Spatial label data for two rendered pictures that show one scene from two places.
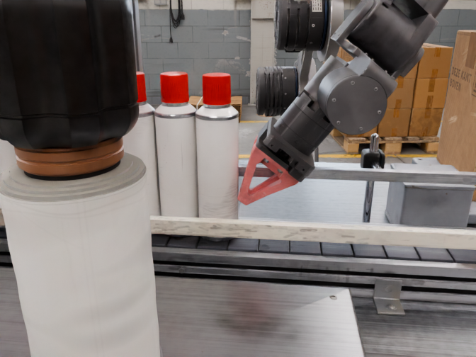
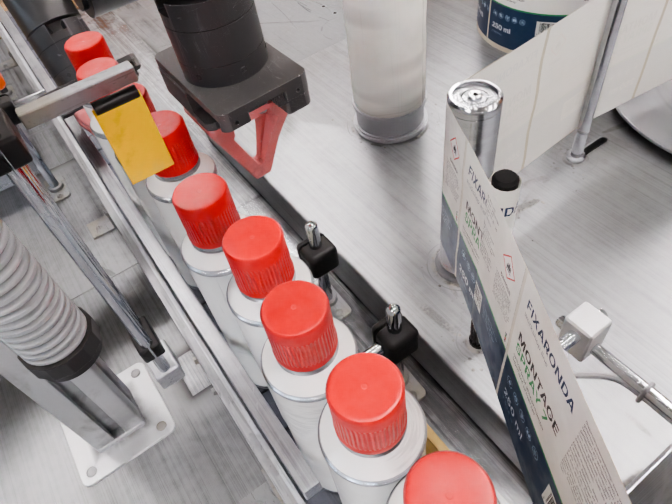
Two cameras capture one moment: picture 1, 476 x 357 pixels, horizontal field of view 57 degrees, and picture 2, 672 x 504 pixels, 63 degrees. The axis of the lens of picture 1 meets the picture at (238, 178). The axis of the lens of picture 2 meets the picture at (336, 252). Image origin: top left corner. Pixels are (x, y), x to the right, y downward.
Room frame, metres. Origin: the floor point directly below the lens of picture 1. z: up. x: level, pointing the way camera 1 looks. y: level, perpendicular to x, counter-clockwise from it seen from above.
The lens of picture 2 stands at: (0.62, 0.50, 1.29)
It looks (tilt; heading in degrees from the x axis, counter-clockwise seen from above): 50 degrees down; 237
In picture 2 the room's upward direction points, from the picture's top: 10 degrees counter-clockwise
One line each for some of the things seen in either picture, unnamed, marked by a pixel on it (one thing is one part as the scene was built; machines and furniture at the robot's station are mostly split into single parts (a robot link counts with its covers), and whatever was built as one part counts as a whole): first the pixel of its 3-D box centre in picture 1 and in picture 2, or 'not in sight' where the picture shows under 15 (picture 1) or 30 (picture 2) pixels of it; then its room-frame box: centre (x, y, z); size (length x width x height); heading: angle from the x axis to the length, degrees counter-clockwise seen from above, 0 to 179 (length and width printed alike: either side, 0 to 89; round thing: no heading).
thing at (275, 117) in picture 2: not in sight; (239, 119); (0.48, 0.18, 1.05); 0.07 x 0.07 x 0.09; 85
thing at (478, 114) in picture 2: not in sight; (466, 193); (0.36, 0.30, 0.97); 0.05 x 0.05 x 0.19
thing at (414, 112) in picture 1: (375, 91); not in sight; (4.29, -1.33, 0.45); 1.20 x 0.84 x 0.89; 2
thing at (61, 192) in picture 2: not in sight; (56, 186); (0.60, -0.19, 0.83); 0.06 x 0.03 x 0.01; 81
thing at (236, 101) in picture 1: (214, 108); not in sight; (5.13, 0.28, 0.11); 0.65 x 0.54 x 0.22; 88
